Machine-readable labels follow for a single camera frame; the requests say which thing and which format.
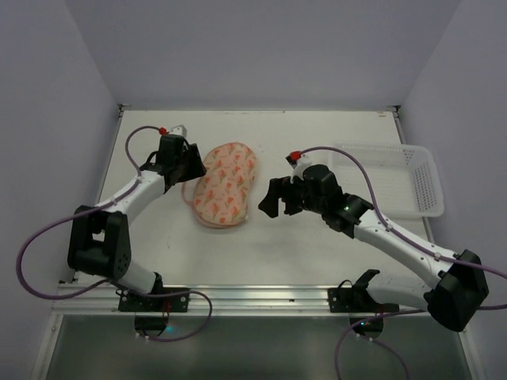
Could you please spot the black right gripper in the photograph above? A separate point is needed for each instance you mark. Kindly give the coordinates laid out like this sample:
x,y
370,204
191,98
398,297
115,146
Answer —
x,y
288,196

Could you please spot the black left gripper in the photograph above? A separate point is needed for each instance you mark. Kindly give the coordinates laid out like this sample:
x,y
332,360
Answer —
x,y
190,163

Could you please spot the pink patterned mesh laundry bag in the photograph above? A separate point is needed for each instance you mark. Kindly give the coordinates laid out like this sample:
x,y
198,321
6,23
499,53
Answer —
x,y
220,197

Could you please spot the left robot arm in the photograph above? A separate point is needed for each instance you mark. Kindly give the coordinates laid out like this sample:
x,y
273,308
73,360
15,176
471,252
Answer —
x,y
100,243

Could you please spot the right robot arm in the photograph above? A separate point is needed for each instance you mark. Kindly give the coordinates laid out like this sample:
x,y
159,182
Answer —
x,y
450,287

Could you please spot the white plastic basket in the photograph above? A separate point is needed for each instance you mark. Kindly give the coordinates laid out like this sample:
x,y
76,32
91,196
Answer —
x,y
404,178

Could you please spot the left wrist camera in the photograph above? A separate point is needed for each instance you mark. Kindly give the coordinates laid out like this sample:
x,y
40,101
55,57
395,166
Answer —
x,y
179,130

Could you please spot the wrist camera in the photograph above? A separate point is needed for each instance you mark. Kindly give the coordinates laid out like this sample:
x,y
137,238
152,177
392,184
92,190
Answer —
x,y
299,163
179,130

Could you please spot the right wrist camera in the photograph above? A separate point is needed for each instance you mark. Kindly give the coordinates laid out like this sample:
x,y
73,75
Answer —
x,y
299,163

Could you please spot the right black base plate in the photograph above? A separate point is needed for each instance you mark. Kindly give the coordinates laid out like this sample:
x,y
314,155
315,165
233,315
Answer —
x,y
348,298

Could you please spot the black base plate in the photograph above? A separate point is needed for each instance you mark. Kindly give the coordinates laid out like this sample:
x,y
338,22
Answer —
x,y
177,302
348,298

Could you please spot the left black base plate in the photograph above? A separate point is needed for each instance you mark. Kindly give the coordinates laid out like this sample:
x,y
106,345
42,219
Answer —
x,y
177,302

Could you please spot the aluminium mounting rail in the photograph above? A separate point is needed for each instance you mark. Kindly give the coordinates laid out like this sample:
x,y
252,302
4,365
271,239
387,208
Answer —
x,y
238,300

